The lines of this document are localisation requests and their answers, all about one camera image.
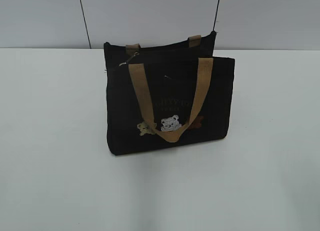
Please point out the black canvas tote bag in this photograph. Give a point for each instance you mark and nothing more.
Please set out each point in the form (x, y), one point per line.
(167, 96)

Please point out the silver zipper pull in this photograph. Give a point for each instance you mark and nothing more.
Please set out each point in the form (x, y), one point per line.
(129, 59)

